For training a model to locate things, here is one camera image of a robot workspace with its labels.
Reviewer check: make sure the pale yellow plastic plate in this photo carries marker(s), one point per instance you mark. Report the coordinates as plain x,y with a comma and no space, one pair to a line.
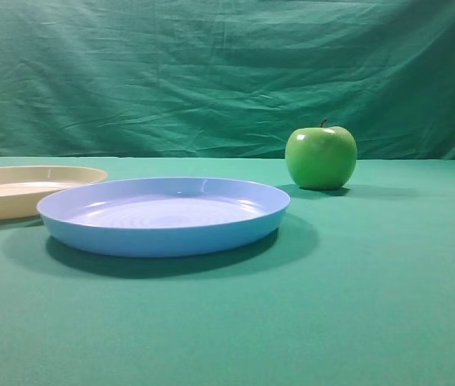
22,187

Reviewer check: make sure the green backdrop cloth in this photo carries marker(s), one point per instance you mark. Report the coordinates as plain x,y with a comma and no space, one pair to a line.
225,79

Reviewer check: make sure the blue plastic plate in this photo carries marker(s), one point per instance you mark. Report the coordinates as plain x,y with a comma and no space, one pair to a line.
163,217

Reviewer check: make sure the green table cloth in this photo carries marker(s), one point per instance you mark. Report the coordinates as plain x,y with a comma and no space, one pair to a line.
356,288

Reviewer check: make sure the green apple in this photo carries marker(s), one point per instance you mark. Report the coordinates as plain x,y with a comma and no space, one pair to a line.
321,158

